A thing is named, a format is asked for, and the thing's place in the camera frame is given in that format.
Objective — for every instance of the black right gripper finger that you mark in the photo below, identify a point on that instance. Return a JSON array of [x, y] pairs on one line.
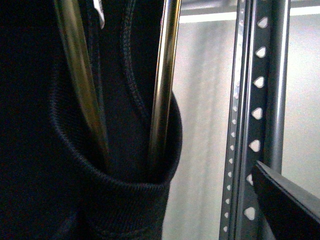
[[291, 212]]

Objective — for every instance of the black printed t-shirt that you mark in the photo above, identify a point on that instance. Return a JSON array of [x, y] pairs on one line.
[[53, 181]]

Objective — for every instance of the gold metal clothes hanger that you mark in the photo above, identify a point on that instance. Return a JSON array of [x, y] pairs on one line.
[[75, 48]]

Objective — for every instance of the grey metal drying rack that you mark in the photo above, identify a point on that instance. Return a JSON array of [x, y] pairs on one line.
[[256, 118]]

